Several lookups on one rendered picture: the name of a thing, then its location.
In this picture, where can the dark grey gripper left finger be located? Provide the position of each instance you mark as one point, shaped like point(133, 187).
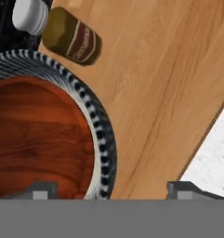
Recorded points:
point(42, 189)

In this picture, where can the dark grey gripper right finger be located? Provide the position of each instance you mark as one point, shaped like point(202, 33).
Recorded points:
point(183, 189)

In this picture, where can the striped bowl with brown inside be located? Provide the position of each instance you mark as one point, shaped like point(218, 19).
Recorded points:
point(39, 136)

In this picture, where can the olive brown can red label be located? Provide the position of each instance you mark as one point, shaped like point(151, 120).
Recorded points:
point(73, 37)

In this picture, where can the white cylindrical container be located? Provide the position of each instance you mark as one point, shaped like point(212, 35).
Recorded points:
point(29, 15)

